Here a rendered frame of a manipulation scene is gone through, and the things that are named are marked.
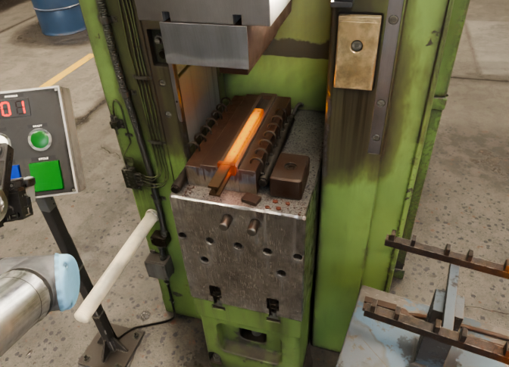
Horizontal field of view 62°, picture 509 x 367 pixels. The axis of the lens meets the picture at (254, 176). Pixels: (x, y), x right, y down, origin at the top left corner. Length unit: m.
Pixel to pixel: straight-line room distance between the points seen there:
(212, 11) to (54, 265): 0.57
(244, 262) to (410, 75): 0.67
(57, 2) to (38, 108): 4.52
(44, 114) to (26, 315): 0.65
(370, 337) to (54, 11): 5.17
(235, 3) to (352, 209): 0.69
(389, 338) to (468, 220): 1.49
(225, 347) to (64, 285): 1.09
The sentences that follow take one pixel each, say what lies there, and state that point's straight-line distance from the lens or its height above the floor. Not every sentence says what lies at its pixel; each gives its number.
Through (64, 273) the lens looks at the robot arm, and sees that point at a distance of 0.74.
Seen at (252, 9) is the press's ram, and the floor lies 1.40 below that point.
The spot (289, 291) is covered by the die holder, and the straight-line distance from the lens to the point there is 1.31.
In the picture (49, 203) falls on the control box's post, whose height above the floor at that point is 0.83.
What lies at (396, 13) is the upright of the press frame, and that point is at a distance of 1.01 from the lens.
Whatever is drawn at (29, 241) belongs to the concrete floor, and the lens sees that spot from 2.67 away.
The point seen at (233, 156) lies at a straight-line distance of 1.13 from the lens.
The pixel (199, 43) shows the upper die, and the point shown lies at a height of 1.32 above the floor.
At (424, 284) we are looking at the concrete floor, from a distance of 2.20.
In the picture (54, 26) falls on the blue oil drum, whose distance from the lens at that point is 5.79.
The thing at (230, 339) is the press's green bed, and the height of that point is 0.17.
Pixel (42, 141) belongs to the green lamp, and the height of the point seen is 1.09.
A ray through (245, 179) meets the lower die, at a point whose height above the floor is 0.96.
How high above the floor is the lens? 1.65
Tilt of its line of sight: 38 degrees down
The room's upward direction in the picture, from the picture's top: 3 degrees counter-clockwise
